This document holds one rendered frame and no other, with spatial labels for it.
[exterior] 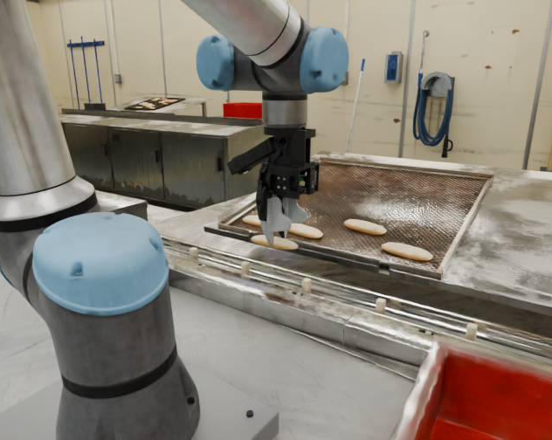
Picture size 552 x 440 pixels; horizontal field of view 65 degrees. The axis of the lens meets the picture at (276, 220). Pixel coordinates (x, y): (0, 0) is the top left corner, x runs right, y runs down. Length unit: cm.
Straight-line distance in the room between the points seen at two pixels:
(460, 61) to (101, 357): 420
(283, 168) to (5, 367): 51
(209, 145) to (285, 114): 294
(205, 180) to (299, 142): 303
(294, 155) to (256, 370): 34
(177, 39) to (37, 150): 571
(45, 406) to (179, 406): 19
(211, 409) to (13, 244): 28
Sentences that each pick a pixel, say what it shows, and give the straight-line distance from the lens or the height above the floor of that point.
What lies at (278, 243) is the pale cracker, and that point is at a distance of 80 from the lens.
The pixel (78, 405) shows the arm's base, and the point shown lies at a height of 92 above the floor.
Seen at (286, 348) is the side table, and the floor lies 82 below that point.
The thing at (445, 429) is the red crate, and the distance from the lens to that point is 60.
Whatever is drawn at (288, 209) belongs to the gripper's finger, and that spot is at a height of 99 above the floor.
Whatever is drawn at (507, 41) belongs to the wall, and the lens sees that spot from 438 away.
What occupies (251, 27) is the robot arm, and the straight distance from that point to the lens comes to 50.
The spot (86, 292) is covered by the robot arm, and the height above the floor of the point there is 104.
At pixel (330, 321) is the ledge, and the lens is 70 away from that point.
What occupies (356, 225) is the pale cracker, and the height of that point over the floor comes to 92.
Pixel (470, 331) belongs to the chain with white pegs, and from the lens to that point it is 72.
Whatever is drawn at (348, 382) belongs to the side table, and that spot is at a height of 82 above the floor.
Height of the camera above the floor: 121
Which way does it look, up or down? 18 degrees down
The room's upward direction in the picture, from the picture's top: straight up
